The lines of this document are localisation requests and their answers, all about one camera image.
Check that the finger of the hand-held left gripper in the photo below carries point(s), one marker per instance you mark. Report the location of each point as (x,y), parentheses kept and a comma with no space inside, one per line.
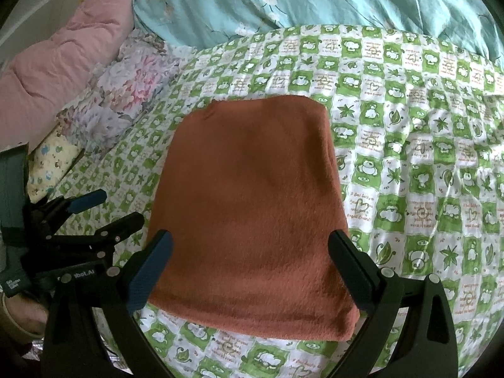
(126,224)
(86,201)

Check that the rust orange sweater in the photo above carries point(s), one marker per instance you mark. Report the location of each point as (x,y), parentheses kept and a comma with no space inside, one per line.
(248,204)

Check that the teal floral quilt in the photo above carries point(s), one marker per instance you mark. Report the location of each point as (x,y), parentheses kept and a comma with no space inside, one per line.
(315,0)

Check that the pink quilt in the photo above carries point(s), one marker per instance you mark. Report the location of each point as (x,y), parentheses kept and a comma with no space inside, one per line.
(59,67)

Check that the yellow printed cloth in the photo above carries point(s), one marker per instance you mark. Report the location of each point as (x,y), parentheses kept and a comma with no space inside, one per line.
(51,161)

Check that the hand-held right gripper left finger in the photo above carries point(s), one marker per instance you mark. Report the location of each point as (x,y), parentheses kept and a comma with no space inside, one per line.
(151,267)

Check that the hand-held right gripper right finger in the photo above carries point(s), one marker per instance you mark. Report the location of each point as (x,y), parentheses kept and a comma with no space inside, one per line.
(348,267)

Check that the green checkered bed sheet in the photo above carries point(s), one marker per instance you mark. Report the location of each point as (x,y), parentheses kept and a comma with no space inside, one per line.
(413,145)

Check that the pastel floral pillow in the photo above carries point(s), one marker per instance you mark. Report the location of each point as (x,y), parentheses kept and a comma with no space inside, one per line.
(118,86)

